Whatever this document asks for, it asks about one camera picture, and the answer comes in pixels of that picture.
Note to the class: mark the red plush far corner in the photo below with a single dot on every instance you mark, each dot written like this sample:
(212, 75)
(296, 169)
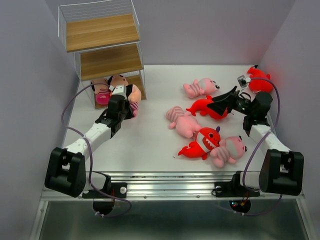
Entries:
(258, 83)

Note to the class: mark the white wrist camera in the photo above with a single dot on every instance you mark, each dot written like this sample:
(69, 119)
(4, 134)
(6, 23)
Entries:
(118, 90)
(243, 81)

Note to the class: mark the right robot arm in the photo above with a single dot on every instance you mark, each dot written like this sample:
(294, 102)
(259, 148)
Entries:
(282, 169)

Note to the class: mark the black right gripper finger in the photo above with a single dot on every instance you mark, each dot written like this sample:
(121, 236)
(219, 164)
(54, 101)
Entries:
(224, 96)
(221, 107)

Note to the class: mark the boy doll orange pants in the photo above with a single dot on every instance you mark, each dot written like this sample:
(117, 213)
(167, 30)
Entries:
(116, 80)

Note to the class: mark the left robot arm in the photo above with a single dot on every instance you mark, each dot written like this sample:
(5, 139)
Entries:
(66, 171)

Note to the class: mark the red shark plush open mouth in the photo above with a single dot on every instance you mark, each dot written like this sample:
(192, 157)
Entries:
(206, 139)

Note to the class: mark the boy doll magenta pants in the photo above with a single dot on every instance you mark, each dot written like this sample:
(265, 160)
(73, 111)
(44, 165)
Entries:
(101, 91)

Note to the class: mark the red whale plush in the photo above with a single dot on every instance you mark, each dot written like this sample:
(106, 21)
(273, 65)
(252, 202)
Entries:
(201, 106)

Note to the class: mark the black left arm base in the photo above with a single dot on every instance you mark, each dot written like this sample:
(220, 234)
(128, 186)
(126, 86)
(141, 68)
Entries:
(105, 195)

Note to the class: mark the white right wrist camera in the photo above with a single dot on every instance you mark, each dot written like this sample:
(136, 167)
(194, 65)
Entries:
(243, 81)

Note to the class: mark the white wire wooden shelf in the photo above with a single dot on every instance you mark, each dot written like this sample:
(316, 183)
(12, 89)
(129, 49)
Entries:
(104, 38)

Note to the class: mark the large pink striped pig plush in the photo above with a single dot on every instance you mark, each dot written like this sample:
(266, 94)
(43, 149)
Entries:
(183, 121)

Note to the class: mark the pink pig plush bottom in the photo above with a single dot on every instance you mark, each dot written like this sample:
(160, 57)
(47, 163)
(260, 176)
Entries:
(229, 151)

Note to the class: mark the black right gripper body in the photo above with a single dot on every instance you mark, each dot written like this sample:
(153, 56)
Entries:
(241, 105)

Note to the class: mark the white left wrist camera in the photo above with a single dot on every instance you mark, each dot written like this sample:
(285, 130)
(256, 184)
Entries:
(118, 90)

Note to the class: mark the pink pig plush top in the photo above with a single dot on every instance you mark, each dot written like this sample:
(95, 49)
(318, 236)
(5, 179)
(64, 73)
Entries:
(204, 86)

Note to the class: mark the boy doll magenta striped shirt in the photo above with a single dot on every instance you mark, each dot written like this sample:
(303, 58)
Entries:
(134, 97)

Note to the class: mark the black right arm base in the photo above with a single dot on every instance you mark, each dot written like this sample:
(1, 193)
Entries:
(240, 197)

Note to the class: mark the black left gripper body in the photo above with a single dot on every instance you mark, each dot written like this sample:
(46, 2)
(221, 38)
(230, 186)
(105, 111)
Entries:
(126, 113)

